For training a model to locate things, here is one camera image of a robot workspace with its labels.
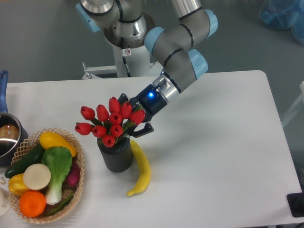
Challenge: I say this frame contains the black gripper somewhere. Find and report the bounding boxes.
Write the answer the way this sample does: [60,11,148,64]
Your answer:
[118,84,168,138]

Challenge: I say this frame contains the red tulip bouquet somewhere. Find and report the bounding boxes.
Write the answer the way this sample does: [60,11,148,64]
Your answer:
[75,97,145,148]

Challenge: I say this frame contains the dark grey ribbed vase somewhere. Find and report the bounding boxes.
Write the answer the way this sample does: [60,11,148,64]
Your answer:
[97,137,133,173]

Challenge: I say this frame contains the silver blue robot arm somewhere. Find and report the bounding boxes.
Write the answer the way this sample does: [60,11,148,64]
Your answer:
[76,0,218,137]

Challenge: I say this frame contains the yellow banana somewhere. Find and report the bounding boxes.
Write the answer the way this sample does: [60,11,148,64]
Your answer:
[126,140,151,197]

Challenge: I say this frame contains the green bok choy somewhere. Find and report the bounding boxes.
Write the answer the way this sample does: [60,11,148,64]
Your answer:
[41,146,72,205]

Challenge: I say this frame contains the purple sweet potato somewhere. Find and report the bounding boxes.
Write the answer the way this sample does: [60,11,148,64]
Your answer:
[65,160,80,187]

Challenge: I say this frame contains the yellow squash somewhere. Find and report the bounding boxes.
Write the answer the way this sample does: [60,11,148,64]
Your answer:
[39,131,77,157]

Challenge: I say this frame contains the dark green cucumber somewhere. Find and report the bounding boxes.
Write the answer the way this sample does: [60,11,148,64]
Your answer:
[4,143,45,179]

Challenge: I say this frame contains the woven wicker basket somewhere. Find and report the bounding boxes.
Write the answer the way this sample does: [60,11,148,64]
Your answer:
[9,128,85,224]

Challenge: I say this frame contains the white round radish slice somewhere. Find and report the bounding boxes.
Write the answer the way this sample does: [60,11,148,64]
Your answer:
[23,163,51,190]

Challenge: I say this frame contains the green chili pepper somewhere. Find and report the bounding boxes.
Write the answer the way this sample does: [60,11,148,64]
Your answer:
[45,194,74,217]

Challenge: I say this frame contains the orange fruit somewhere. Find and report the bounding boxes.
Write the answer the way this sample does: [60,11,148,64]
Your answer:
[19,190,46,217]

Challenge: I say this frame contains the yellow bell pepper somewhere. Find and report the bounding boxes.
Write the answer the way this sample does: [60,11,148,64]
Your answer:
[9,173,30,196]

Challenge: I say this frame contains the blue plastic bag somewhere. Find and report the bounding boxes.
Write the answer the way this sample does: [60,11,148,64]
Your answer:
[259,0,304,44]

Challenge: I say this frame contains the black device at table edge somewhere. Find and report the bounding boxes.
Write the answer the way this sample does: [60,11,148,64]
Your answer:
[286,192,304,218]

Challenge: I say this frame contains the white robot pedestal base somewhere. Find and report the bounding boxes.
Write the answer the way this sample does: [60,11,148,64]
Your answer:
[82,46,163,79]

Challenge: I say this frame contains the blue handled saucepan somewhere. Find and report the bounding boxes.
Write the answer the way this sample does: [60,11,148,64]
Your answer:
[0,70,28,167]

